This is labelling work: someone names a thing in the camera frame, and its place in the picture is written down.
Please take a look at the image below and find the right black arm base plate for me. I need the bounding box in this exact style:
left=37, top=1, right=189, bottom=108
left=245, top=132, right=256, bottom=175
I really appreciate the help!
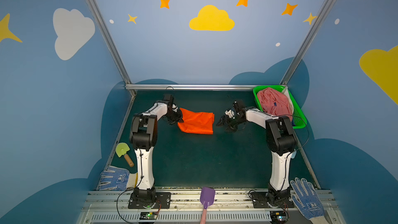
left=248, top=189, right=294, bottom=208

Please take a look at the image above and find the green plastic basket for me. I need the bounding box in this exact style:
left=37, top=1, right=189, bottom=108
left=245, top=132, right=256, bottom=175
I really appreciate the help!
left=253, top=85, right=307, bottom=129

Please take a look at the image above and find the purple toy shovel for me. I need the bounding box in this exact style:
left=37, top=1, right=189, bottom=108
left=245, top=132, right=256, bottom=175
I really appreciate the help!
left=200, top=187, right=216, bottom=224

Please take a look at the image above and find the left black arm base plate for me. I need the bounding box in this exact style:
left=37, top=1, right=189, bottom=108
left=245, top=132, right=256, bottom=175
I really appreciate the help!
left=127, top=192, right=171, bottom=209

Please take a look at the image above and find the right blue dotted glove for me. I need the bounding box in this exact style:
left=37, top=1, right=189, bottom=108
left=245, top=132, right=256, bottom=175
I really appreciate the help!
left=290, top=177, right=328, bottom=224

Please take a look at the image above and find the green toy shovel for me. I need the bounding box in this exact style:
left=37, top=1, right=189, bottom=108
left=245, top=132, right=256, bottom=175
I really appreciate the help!
left=116, top=143, right=134, bottom=167

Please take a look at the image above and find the upright aluminium post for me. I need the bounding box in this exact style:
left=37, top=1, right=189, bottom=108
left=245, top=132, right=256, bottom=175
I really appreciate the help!
left=85, top=0, right=131, bottom=85
left=279, top=0, right=337, bottom=86

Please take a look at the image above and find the left upright aluminium post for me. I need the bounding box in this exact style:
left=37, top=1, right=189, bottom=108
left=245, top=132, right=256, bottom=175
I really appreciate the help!
left=85, top=0, right=131, bottom=85

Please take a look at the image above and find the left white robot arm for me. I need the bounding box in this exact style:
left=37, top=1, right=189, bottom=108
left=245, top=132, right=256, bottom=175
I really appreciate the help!
left=130, top=100, right=182, bottom=190

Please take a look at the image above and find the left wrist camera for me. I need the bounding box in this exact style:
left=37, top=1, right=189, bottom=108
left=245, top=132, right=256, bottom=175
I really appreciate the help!
left=162, top=94, right=178, bottom=112

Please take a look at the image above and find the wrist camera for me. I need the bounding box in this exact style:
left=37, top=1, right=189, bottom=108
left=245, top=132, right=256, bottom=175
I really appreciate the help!
left=225, top=100, right=246, bottom=118
left=162, top=94, right=178, bottom=112

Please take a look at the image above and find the green circuit board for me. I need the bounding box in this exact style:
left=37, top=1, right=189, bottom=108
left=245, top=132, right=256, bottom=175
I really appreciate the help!
left=140, top=212, right=158, bottom=221
left=270, top=212, right=289, bottom=224

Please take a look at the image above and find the left green circuit board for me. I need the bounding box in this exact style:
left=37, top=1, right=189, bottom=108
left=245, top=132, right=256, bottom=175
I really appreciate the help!
left=140, top=212, right=158, bottom=221

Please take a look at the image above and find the orange t shirt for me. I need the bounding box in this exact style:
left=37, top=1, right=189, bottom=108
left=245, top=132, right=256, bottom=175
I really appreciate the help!
left=177, top=108, right=215, bottom=135

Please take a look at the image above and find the white t shirt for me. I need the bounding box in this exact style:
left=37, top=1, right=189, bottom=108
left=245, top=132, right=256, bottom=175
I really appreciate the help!
left=282, top=87, right=294, bottom=115

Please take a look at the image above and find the horizontal aluminium frame rail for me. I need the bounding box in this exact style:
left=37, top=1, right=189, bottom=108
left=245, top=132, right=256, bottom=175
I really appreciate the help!
left=125, top=83, right=265, bottom=91

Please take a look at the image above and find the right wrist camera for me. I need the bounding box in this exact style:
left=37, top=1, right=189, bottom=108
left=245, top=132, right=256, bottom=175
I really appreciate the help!
left=225, top=100, right=246, bottom=118

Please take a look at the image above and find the left blue dotted glove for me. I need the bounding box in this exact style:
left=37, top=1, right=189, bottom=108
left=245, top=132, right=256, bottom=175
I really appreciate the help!
left=97, top=166, right=137, bottom=191

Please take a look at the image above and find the pink t shirt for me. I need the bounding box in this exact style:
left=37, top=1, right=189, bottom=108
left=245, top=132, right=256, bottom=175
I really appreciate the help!
left=256, top=87, right=294, bottom=121

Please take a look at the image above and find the right green circuit board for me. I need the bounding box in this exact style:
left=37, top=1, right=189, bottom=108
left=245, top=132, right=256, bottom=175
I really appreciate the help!
left=270, top=212, right=289, bottom=224

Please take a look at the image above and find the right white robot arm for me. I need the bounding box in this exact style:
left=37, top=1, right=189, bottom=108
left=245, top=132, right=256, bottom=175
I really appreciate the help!
left=216, top=107, right=297, bottom=194

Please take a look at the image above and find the left side aluminium rail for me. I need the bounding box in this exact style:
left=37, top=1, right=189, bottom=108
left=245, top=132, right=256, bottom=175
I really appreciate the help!
left=99, top=90, right=137, bottom=181

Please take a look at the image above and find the blue dotted glove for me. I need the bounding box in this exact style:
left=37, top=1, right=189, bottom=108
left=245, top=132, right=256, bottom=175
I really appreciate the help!
left=290, top=177, right=328, bottom=224
left=97, top=166, right=137, bottom=191

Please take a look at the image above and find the right upright aluminium post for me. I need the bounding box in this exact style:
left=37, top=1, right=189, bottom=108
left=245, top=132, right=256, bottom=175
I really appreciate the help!
left=279, top=0, right=337, bottom=86

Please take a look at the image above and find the right side aluminium rail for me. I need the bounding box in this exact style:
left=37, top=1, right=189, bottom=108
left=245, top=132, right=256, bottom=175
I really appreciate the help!
left=297, top=136, right=321, bottom=189

